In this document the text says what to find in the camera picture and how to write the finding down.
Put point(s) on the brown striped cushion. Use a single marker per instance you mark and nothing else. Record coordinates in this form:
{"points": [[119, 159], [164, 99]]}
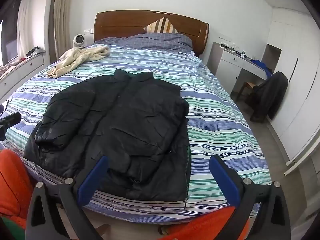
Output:
{"points": [[161, 26]]}

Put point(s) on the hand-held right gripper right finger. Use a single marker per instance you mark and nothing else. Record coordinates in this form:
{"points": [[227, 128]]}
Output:
{"points": [[225, 182]]}

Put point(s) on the blue plaid pillow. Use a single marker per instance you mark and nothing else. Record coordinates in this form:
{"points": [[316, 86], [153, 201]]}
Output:
{"points": [[160, 41]]}

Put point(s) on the black puffer jacket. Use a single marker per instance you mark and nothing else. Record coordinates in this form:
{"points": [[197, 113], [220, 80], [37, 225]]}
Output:
{"points": [[125, 130]]}

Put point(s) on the beige curtain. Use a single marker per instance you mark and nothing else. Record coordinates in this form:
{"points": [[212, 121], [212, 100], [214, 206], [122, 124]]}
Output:
{"points": [[61, 17]]}

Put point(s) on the dark coat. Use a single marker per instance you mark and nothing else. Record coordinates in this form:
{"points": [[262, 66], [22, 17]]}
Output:
{"points": [[271, 95]]}

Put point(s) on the person's orange clothing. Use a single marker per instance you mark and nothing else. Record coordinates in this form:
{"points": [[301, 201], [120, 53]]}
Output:
{"points": [[13, 180]]}

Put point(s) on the green cloth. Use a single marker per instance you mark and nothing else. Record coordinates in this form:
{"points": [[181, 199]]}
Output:
{"points": [[11, 230]]}

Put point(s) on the white round fan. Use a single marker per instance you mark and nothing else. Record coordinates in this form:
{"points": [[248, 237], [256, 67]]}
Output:
{"points": [[79, 40]]}

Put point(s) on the white wardrobe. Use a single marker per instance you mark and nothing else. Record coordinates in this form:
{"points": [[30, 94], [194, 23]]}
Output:
{"points": [[297, 80]]}

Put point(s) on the white drawer cabinet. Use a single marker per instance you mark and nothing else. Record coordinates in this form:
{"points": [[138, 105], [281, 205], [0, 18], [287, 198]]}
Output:
{"points": [[22, 70]]}

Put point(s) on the blue striped bed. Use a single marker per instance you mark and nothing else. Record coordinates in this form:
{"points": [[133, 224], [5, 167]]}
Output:
{"points": [[220, 130]]}

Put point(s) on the wooden chair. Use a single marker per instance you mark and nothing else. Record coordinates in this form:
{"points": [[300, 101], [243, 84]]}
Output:
{"points": [[247, 87]]}

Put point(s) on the wooden headboard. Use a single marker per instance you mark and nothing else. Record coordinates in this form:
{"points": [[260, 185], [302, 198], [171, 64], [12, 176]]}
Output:
{"points": [[120, 25]]}

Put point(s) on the small striped cloth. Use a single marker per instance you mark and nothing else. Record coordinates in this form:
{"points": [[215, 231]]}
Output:
{"points": [[195, 56]]}

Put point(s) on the white desk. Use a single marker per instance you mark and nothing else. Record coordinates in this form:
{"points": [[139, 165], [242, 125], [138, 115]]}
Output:
{"points": [[232, 62]]}

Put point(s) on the pink clothes pile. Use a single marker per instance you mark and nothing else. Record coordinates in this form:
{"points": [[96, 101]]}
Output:
{"points": [[11, 66]]}

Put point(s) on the cream fleece sweater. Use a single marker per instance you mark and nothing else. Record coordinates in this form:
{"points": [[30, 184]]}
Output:
{"points": [[75, 57]]}

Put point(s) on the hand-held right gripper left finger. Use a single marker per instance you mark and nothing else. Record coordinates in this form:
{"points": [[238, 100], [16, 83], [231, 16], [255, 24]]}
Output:
{"points": [[92, 181]]}

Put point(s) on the blue cloth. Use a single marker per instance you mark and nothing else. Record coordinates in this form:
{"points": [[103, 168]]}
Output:
{"points": [[263, 66]]}

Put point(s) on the dark clothes pile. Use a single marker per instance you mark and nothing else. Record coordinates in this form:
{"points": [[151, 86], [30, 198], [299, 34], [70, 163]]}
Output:
{"points": [[35, 51]]}

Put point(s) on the white sheer curtain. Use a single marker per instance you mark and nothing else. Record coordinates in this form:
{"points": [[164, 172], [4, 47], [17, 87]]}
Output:
{"points": [[26, 25]]}

